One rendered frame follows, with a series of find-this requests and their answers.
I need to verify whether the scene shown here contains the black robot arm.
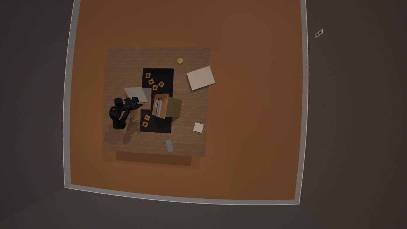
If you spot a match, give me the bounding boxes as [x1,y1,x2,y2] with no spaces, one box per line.
[109,97,139,129]

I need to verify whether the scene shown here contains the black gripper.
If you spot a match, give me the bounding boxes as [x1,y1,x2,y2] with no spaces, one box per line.
[123,102,143,111]

